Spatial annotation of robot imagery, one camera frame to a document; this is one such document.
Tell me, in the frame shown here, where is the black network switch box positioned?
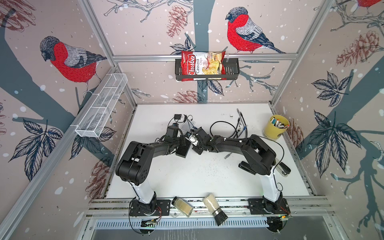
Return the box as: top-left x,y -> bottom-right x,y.
176,141 -> 191,158

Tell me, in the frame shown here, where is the black power adapter with cable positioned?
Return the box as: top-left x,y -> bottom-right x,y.
168,114 -> 193,126

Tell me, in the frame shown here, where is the black looped ethernet cable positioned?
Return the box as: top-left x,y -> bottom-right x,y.
209,121 -> 239,139

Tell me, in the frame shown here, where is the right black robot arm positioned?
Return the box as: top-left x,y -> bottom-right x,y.
191,128 -> 283,212

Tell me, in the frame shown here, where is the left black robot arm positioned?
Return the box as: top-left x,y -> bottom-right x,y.
115,126 -> 191,213

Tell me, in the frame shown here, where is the black stapler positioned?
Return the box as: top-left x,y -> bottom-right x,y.
238,161 -> 256,175

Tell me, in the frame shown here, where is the glass spice jar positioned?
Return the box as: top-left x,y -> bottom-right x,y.
172,197 -> 193,218

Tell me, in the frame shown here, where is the yellow cup with pens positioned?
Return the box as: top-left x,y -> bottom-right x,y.
263,115 -> 290,140

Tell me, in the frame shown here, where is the red cassava chips bag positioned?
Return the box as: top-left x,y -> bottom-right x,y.
181,51 -> 226,77

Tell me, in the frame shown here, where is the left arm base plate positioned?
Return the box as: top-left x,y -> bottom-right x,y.
129,200 -> 171,217

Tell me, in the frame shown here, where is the black wall basket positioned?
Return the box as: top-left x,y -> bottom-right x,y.
175,58 -> 240,81

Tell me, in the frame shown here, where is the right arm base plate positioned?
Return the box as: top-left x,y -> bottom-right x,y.
248,198 -> 291,215

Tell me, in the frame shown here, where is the white wire mesh shelf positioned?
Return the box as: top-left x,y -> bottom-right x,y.
75,73 -> 128,138

